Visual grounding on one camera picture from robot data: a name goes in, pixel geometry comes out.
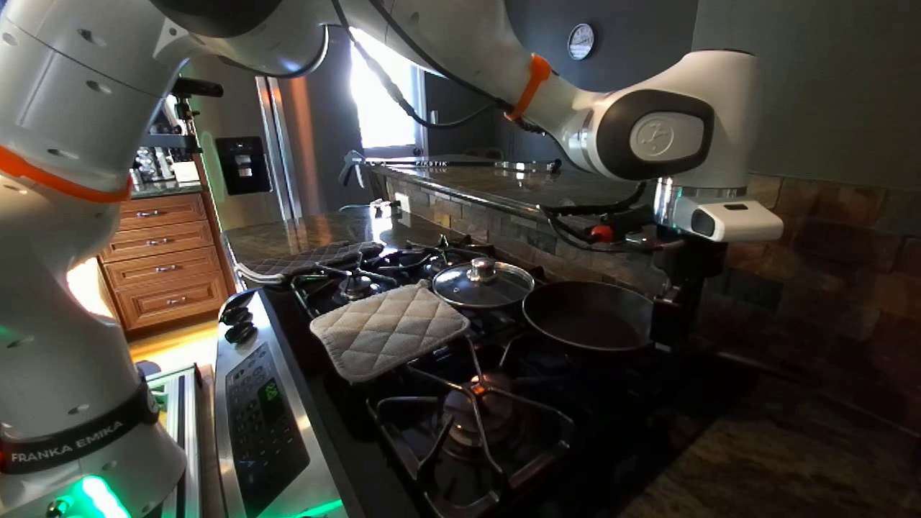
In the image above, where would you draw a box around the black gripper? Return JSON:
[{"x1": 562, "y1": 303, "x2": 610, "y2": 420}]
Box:
[{"x1": 659, "y1": 240, "x2": 731, "y2": 312}]

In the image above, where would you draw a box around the black frying pan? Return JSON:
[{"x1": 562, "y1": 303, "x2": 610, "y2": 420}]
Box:
[{"x1": 518, "y1": 280, "x2": 667, "y2": 356}]

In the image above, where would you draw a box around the glass lid with knob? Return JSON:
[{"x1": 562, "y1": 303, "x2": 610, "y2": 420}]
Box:
[{"x1": 426, "y1": 254, "x2": 538, "y2": 313}]

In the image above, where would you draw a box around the white quilted potholder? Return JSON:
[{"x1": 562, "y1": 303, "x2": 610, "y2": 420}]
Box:
[{"x1": 306, "y1": 280, "x2": 475, "y2": 388}]

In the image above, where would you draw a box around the black gas stove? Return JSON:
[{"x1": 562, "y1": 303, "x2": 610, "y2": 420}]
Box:
[{"x1": 213, "y1": 240, "x2": 761, "y2": 518}]

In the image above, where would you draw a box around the black stove knob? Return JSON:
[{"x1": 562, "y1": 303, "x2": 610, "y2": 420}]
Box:
[
  {"x1": 226, "y1": 313, "x2": 263, "y2": 352},
  {"x1": 216, "y1": 289, "x2": 260, "y2": 325}
]

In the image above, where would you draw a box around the bright window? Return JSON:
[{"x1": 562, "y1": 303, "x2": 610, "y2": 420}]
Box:
[{"x1": 346, "y1": 27, "x2": 430, "y2": 155}]

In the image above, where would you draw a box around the chrome kitchen faucet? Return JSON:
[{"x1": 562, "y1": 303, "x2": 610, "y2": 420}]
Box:
[{"x1": 338, "y1": 148, "x2": 387, "y2": 194}]

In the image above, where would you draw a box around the stainless steel fridge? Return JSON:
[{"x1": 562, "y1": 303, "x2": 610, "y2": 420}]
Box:
[{"x1": 204, "y1": 69, "x2": 328, "y2": 230}]

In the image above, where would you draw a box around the wooden drawer cabinet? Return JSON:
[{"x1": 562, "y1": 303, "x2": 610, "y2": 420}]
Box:
[{"x1": 96, "y1": 191, "x2": 239, "y2": 339}]

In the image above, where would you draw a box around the wrist mounted camera box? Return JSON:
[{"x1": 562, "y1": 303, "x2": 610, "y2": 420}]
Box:
[{"x1": 686, "y1": 197, "x2": 787, "y2": 246}]

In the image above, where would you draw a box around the orange velcro strap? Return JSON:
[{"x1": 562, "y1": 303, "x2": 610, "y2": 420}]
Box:
[
  {"x1": 0, "y1": 142, "x2": 135, "y2": 208},
  {"x1": 502, "y1": 53, "x2": 559, "y2": 128}
]

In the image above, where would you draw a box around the round wall clock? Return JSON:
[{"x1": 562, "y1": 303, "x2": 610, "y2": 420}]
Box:
[{"x1": 568, "y1": 21, "x2": 598, "y2": 63}]

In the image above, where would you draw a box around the wall outlet plate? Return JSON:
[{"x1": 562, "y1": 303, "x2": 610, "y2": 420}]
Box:
[{"x1": 388, "y1": 194, "x2": 416, "y2": 230}]

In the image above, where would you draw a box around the black stereo camera bar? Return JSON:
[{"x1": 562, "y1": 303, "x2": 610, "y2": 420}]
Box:
[{"x1": 169, "y1": 76, "x2": 228, "y2": 100}]

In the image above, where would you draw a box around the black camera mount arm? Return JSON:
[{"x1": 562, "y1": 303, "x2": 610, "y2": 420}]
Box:
[{"x1": 134, "y1": 95, "x2": 208, "y2": 162}]

